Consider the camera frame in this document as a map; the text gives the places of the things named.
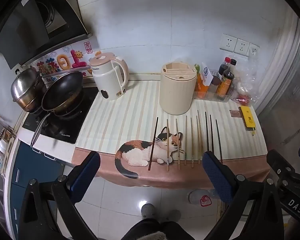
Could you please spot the white packet with blue logo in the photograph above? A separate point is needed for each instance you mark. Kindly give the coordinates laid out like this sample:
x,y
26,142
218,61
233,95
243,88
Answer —
x,y
207,73

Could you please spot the yellow rectangular device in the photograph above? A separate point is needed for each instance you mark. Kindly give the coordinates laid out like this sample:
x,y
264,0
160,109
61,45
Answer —
x,y
248,117

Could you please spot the small brown spice jar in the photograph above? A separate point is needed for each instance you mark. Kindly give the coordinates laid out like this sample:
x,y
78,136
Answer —
x,y
214,83

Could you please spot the clear plastic floor bottle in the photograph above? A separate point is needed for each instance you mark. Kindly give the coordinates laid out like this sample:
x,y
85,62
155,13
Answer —
x,y
202,197

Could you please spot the colourful wall sticker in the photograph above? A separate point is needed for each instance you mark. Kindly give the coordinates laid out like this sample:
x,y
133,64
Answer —
x,y
62,62

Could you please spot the sliding glass door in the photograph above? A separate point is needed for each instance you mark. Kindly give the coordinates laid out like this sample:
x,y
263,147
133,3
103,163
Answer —
x,y
290,80

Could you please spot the clear plastic bag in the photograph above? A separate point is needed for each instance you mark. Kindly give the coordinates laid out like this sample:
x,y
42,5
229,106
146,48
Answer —
x,y
247,77

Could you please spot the person's right forearm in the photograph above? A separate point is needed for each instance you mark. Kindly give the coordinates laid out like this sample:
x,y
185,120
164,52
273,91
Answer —
x,y
298,230

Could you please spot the black gas stove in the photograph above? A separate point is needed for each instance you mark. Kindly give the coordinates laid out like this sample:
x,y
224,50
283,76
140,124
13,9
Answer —
x,y
65,127

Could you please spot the clear plastic condiment tray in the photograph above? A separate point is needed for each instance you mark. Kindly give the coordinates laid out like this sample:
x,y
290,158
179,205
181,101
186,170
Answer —
x,y
215,96

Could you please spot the cluttered side shelf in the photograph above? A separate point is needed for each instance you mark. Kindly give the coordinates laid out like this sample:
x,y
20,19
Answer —
x,y
1,145

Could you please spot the person's dark trousers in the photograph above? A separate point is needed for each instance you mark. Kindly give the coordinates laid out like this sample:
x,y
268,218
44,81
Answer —
x,y
140,227

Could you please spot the small brown card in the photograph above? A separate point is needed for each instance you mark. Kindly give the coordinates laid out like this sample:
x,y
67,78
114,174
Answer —
x,y
235,113

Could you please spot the black wok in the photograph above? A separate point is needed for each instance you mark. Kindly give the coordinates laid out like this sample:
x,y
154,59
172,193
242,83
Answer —
x,y
63,92

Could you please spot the cream cylindrical chopstick holder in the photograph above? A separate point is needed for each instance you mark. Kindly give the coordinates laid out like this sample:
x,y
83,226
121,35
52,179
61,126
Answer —
x,y
176,92

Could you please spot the white wall socket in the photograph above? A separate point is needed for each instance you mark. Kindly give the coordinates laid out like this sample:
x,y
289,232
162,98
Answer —
x,y
254,50
241,46
228,42

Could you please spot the dark sauce bottle red cap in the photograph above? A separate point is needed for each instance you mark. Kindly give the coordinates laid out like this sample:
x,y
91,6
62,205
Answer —
x,y
223,67

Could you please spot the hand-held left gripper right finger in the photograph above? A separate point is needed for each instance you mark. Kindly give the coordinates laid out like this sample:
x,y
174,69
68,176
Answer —
x,y
215,172

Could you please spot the cream electric kettle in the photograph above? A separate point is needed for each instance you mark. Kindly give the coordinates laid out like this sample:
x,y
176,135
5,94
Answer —
x,y
106,77

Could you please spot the blue kitchen cabinet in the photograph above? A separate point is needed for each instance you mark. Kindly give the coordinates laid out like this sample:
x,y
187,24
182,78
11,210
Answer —
x,y
27,170

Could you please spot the grey slipper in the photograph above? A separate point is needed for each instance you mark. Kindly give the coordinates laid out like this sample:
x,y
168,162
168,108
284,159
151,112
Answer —
x,y
148,210
173,215

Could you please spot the black range hood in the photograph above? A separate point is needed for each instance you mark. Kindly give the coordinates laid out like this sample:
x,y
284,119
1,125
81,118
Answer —
x,y
27,17

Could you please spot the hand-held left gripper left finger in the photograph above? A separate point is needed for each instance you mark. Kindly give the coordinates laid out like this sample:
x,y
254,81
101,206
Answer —
x,y
87,172

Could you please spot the stainless steel steamer pot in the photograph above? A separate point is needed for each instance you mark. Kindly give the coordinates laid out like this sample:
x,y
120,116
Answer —
x,y
27,87

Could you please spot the striped cat print mat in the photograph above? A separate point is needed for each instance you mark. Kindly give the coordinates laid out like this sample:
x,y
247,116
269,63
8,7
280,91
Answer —
x,y
120,115

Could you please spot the red food packet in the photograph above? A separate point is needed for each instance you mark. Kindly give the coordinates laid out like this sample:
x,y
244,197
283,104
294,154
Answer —
x,y
242,100

